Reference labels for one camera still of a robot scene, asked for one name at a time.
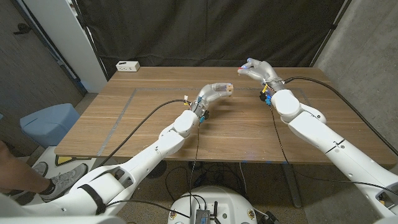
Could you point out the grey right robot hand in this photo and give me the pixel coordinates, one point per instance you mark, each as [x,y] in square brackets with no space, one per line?
[264,73]

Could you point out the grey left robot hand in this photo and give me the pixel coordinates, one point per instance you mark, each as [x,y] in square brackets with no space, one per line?
[211,91]

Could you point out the wooden block with holes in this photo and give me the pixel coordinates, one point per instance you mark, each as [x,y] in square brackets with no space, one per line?
[229,89]

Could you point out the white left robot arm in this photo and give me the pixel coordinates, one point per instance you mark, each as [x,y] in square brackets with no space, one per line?
[149,155]

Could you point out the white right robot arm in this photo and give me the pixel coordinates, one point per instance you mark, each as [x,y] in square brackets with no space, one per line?
[326,137]

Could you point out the large wooden board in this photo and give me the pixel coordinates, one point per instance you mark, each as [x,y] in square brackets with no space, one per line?
[155,89]

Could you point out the black backdrop curtain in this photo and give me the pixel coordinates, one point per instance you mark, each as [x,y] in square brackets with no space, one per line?
[202,31]

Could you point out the black backdrop stand pole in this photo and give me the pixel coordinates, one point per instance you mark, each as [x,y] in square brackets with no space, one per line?
[331,31]
[90,40]

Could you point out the white power strip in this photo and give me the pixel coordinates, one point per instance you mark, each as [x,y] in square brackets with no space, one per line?
[127,66]

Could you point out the round black floor grille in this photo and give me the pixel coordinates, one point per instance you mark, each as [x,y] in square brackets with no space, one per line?
[161,168]

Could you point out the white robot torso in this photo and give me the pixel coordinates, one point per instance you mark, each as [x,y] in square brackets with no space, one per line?
[224,202]

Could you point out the grey table leg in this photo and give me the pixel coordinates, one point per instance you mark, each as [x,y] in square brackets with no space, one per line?
[292,183]

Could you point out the black antenna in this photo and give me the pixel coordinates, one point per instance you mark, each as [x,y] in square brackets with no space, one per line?
[215,209]

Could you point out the grey electronics module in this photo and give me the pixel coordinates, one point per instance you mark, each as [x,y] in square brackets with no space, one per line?
[202,216]

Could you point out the black floor device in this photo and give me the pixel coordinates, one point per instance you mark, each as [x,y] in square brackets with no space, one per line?
[270,218]

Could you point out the white cabinet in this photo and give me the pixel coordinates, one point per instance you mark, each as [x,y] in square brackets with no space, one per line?
[68,40]

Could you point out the light blue stool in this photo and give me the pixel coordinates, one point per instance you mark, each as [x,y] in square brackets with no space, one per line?
[49,123]

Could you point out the grey sneaker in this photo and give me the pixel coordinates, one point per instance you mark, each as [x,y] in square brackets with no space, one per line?
[66,180]
[40,168]

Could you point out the person's bare leg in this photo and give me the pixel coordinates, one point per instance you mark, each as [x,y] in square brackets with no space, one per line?
[18,177]

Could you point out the dark wall rail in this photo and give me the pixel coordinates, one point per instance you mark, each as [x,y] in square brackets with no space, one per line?
[46,43]

